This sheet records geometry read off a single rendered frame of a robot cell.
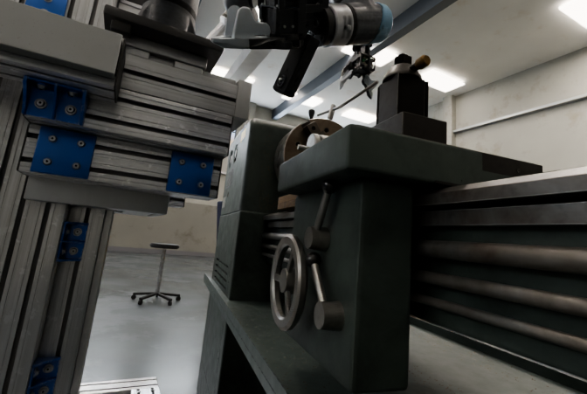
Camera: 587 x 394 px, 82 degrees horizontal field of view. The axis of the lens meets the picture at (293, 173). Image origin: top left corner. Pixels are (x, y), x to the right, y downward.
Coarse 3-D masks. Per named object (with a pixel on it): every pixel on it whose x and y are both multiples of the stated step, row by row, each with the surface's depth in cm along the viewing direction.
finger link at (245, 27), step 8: (240, 8) 50; (248, 8) 51; (240, 16) 51; (248, 16) 51; (240, 24) 51; (248, 24) 52; (256, 24) 52; (264, 24) 53; (240, 32) 52; (248, 32) 52; (256, 32) 53; (264, 32) 54; (216, 40) 51; (224, 40) 51; (232, 40) 51; (240, 40) 52; (248, 40) 52; (232, 48) 53; (240, 48) 52; (248, 48) 53
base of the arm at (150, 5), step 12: (144, 0) 73; (156, 0) 71; (168, 0) 72; (180, 0) 73; (144, 12) 71; (156, 12) 70; (168, 12) 71; (180, 12) 73; (192, 12) 76; (168, 24) 69; (180, 24) 71; (192, 24) 76
